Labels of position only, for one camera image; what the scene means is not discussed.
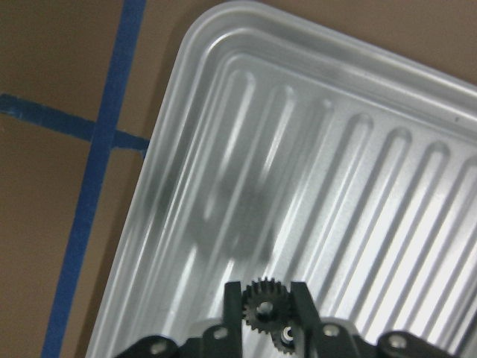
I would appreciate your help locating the black bearing gear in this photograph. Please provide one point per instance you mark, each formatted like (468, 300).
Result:
(265, 305)
(282, 337)

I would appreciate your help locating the black bearing gear on tray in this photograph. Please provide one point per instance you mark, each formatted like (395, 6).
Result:
(282, 337)

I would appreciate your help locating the ribbed silver metal tray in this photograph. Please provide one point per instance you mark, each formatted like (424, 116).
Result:
(287, 150)

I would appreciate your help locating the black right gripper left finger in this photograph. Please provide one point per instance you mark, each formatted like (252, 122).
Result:
(232, 319)

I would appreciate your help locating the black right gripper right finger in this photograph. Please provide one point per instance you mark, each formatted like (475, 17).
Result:
(305, 321)

